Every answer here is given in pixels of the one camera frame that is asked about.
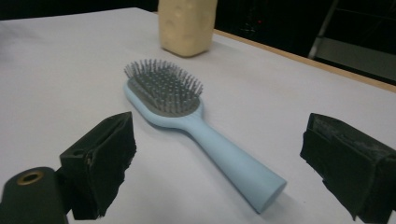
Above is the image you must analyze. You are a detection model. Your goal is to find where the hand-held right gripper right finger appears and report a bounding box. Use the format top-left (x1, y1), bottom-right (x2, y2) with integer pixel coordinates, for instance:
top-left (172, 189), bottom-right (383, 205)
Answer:
top-left (299, 112), bottom-right (396, 224)

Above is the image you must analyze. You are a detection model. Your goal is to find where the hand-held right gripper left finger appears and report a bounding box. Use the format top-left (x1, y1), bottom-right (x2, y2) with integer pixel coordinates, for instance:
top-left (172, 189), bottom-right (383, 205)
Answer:
top-left (59, 111), bottom-right (137, 221)

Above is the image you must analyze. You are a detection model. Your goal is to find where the light blue hairbrush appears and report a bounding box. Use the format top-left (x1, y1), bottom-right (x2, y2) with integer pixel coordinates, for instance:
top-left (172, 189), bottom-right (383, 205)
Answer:
top-left (122, 58), bottom-right (288, 215)

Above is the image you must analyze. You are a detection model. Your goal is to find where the grey metal stand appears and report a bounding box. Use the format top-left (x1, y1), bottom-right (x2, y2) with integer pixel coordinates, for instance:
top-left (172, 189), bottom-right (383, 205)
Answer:
top-left (307, 0), bottom-right (396, 82)

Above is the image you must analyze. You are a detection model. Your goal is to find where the cream plastic container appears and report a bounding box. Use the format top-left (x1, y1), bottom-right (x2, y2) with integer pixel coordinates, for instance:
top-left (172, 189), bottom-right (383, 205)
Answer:
top-left (157, 0), bottom-right (219, 58)

